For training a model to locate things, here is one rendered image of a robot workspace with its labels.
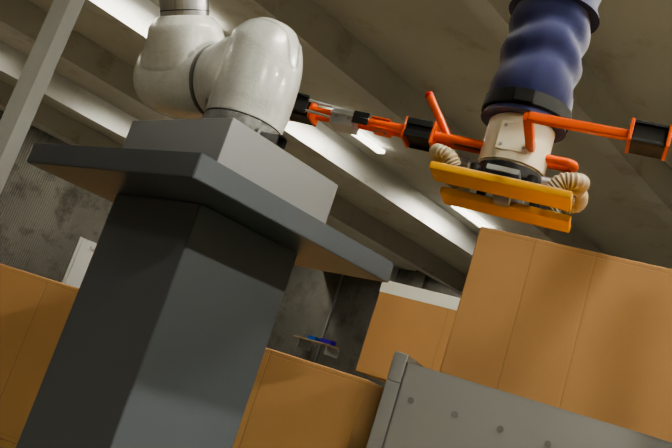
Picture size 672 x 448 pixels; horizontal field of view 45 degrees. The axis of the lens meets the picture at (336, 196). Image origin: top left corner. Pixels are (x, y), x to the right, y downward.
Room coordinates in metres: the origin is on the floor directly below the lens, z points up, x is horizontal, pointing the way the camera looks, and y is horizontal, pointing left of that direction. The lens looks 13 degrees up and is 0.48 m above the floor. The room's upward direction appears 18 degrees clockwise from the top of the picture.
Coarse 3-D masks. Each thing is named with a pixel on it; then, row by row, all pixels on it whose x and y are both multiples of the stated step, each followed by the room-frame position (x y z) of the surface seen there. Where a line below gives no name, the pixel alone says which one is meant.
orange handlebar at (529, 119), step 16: (320, 112) 2.11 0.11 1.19; (368, 128) 2.10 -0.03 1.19; (384, 128) 2.04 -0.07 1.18; (400, 128) 2.03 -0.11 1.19; (528, 128) 1.74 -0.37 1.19; (560, 128) 1.68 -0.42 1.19; (576, 128) 1.65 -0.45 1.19; (592, 128) 1.64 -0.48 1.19; (608, 128) 1.63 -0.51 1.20; (448, 144) 2.03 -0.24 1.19; (464, 144) 1.98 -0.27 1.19; (480, 144) 1.96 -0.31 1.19; (528, 144) 1.83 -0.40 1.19; (560, 160) 1.89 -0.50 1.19
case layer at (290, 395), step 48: (0, 288) 2.18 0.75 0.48; (48, 288) 2.13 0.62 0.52; (0, 336) 2.16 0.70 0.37; (48, 336) 2.11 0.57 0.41; (0, 384) 2.14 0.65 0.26; (288, 384) 1.89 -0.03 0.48; (336, 384) 1.86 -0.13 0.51; (0, 432) 2.12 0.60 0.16; (240, 432) 1.92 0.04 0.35; (288, 432) 1.88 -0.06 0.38; (336, 432) 1.85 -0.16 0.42
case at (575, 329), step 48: (480, 240) 1.79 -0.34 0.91; (528, 240) 1.76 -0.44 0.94; (480, 288) 1.78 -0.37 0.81; (528, 288) 1.75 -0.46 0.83; (576, 288) 1.71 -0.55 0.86; (624, 288) 1.67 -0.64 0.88; (480, 336) 1.77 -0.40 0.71; (528, 336) 1.74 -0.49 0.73; (576, 336) 1.70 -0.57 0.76; (624, 336) 1.66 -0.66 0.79; (528, 384) 1.73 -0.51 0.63; (576, 384) 1.69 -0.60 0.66; (624, 384) 1.66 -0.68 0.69
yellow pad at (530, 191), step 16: (448, 176) 1.89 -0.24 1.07; (464, 176) 1.85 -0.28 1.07; (480, 176) 1.83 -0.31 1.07; (496, 176) 1.82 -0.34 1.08; (528, 176) 1.84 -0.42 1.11; (496, 192) 1.89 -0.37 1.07; (512, 192) 1.85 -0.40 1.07; (528, 192) 1.82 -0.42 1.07; (544, 192) 1.78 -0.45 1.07; (560, 192) 1.77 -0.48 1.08; (560, 208) 1.86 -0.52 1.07
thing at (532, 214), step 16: (448, 192) 2.05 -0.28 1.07; (464, 192) 2.03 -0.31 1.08; (480, 192) 2.06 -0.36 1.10; (464, 208) 2.12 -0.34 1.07; (480, 208) 2.07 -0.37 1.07; (496, 208) 2.03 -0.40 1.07; (512, 208) 1.99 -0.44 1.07; (528, 208) 1.98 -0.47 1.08; (544, 224) 2.03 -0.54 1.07; (560, 224) 1.98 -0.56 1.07
